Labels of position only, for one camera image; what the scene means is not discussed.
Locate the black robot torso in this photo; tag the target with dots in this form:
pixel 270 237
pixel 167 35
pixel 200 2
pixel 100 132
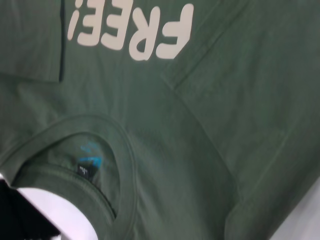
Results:
pixel 15 215

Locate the dark green FREE t-shirt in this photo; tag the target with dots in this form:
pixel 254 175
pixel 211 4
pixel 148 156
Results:
pixel 200 125

